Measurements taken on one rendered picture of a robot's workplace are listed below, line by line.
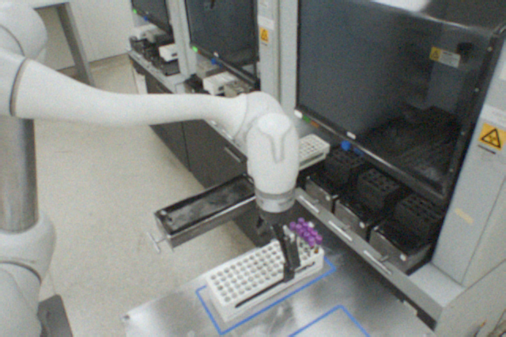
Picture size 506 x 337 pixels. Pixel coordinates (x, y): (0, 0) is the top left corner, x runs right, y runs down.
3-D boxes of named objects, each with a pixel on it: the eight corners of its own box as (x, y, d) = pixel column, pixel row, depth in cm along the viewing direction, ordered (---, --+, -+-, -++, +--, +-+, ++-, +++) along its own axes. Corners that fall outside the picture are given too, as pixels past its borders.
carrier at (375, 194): (387, 207, 123) (390, 192, 119) (383, 210, 122) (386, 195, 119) (360, 187, 131) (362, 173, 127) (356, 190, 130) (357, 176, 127)
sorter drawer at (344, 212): (462, 146, 161) (469, 127, 156) (496, 163, 151) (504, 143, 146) (323, 221, 131) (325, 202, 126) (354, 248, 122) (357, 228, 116)
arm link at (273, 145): (304, 193, 82) (291, 157, 93) (307, 129, 73) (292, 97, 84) (253, 199, 82) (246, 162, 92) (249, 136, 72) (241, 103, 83)
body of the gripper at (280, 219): (251, 196, 91) (253, 225, 97) (271, 218, 85) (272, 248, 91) (278, 184, 94) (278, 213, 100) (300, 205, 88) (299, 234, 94)
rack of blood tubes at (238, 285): (300, 243, 113) (301, 228, 109) (323, 266, 106) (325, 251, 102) (206, 292, 102) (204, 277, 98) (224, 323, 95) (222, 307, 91)
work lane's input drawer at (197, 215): (315, 156, 161) (315, 137, 156) (338, 172, 152) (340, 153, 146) (145, 233, 131) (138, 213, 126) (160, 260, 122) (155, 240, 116)
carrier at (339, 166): (352, 182, 134) (353, 168, 130) (347, 184, 133) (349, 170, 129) (328, 165, 141) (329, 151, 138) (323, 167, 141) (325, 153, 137)
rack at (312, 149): (311, 147, 154) (312, 134, 151) (329, 159, 147) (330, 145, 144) (247, 176, 142) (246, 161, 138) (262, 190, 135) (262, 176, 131)
